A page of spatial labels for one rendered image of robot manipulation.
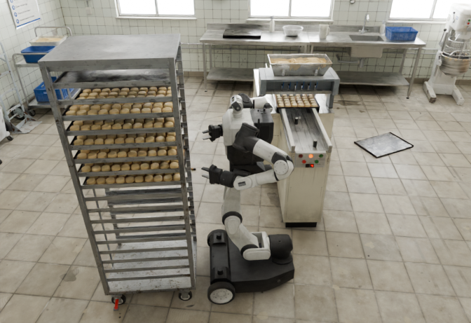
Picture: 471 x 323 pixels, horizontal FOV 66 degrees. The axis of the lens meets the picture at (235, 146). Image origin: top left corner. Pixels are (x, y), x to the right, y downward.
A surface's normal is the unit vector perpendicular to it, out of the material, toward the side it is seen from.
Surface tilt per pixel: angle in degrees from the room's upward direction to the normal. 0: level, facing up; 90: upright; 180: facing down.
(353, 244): 0
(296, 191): 90
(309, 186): 90
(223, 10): 90
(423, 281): 0
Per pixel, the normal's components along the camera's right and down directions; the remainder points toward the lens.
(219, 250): 0.00, -0.86
